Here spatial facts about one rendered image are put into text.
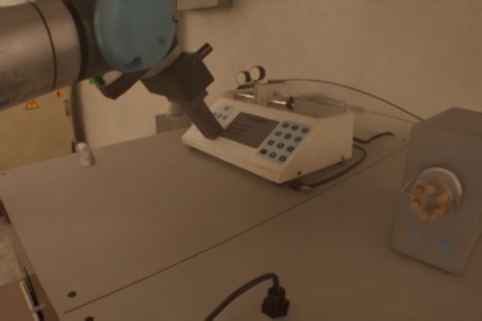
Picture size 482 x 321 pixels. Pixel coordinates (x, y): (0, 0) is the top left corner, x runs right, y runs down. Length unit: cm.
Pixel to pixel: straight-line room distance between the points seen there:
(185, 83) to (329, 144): 22
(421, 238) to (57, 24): 34
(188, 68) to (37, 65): 24
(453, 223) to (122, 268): 29
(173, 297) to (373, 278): 17
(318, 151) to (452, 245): 25
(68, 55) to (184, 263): 20
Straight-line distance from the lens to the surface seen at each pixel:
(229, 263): 32
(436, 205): 28
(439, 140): 30
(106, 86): 46
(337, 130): 53
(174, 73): 45
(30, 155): 363
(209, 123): 55
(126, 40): 28
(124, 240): 36
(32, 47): 26
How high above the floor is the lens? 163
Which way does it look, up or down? 19 degrees down
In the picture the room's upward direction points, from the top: straight up
